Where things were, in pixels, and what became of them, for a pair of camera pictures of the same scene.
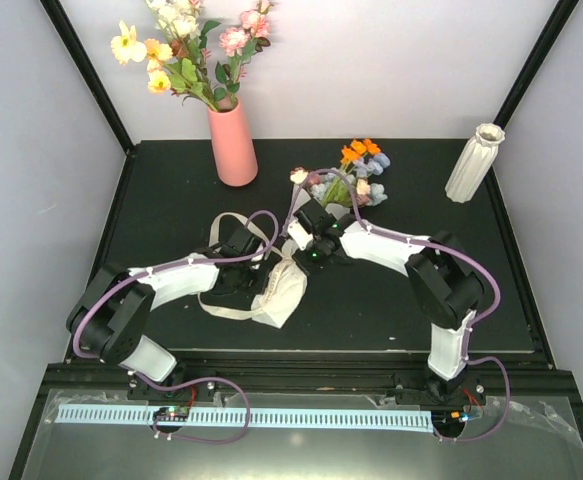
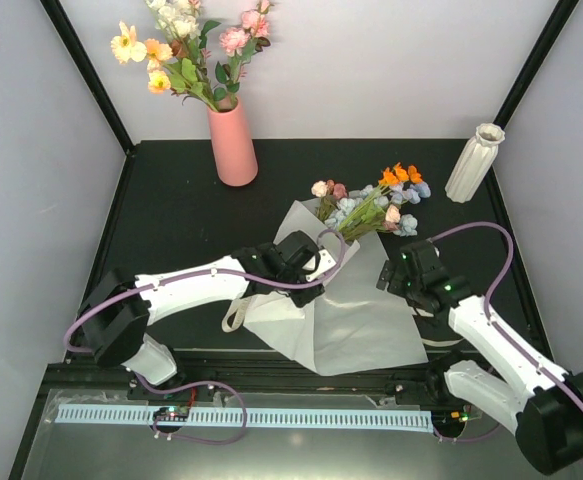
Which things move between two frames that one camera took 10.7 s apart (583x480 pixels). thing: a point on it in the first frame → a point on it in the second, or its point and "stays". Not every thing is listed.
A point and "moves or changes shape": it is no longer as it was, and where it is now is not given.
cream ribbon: x=243 y=315 moves or changes shape
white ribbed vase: x=475 y=163 stays
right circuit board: x=443 y=419 stays
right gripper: x=307 y=265 → x=395 y=283
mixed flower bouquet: x=338 y=186 → x=368 y=210
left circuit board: x=172 y=413 stays
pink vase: x=233 y=147 stays
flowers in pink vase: x=178 y=61 stays
